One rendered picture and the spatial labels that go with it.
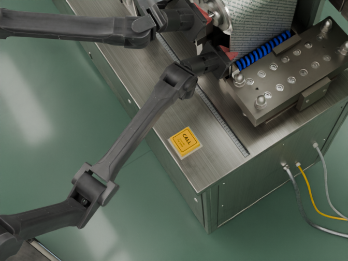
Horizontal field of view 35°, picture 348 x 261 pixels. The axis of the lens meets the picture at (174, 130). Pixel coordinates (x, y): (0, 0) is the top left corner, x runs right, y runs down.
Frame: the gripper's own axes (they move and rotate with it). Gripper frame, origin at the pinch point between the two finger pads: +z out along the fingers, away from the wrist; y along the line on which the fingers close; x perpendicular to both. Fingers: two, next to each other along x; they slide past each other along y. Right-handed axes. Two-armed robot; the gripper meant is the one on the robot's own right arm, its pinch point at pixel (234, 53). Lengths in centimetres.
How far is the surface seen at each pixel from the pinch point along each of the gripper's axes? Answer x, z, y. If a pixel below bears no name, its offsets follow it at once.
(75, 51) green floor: -111, 22, -96
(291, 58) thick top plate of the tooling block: 3.0, 15.3, 9.4
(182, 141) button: -25.4, -16.5, 9.9
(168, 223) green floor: -114, 14, 10
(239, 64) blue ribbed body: -2.8, 1.5, 2.7
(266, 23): 11.6, 6.1, 0.3
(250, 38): 6.1, 3.0, 0.2
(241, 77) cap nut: -1.5, -2.7, 7.7
